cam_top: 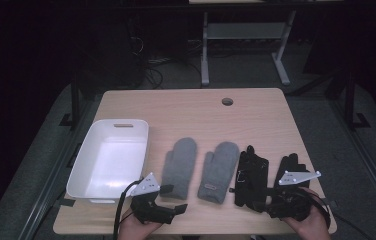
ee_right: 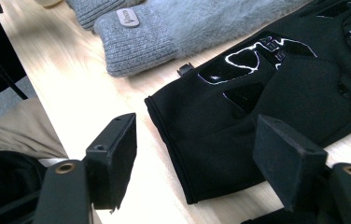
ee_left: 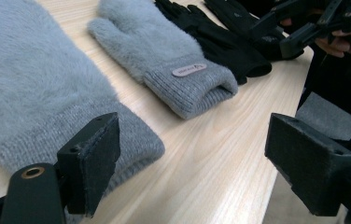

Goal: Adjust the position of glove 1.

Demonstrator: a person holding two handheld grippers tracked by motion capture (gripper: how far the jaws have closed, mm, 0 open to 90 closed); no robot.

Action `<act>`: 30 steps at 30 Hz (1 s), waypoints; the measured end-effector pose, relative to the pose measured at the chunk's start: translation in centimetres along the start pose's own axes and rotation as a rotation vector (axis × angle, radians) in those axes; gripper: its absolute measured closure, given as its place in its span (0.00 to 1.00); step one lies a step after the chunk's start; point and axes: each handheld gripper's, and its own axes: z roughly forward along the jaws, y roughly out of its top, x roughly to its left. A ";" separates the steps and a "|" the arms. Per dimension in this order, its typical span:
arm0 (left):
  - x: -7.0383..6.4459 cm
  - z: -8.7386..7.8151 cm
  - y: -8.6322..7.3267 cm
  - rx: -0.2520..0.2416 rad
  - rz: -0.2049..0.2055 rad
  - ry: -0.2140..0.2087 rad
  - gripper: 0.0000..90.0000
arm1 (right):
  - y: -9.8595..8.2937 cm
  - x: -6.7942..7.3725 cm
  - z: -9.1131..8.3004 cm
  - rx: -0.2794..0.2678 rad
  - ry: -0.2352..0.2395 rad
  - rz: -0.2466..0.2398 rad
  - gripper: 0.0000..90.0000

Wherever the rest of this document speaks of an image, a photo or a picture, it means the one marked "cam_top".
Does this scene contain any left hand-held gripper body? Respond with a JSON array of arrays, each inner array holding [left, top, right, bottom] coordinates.
[[129, 171, 178, 225]]

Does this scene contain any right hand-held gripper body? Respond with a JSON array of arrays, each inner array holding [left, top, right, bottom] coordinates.
[[265, 170, 322, 222]]

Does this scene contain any black glove with buckle strap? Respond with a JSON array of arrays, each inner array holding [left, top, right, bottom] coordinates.
[[228, 144, 270, 213]]

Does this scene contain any plain grey mitten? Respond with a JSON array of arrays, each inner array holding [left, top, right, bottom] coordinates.
[[160, 136, 198, 201]]

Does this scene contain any grey mitten with label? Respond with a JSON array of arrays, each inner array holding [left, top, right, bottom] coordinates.
[[197, 141, 241, 205]]

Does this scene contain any white plastic bin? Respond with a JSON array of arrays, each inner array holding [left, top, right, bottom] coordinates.
[[65, 118, 150, 205]]

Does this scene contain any person's left hand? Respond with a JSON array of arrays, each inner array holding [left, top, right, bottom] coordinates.
[[117, 208, 164, 240]]

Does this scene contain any person's right hand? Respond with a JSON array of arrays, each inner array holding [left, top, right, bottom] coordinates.
[[281, 186, 332, 240]]

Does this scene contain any black tape strip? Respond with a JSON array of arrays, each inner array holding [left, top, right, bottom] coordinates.
[[53, 196, 76, 208]]

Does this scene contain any black metal stand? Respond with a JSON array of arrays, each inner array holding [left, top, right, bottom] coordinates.
[[341, 71, 372, 130], [58, 71, 81, 130]]

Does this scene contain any right hand-held gripper cable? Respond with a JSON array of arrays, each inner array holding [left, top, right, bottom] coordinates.
[[295, 187, 368, 240]]

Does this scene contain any aluminium floor rail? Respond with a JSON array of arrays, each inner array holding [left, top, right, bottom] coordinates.
[[17, 96, 97, 240], [329, 98, 376, 231]]

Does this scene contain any tangle of floor cables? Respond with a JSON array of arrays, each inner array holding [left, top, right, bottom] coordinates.
[[127, 34, 204, 90]]

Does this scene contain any grey metal desk frame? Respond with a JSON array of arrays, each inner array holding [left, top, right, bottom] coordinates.
[[200, 9, 298, 87]]

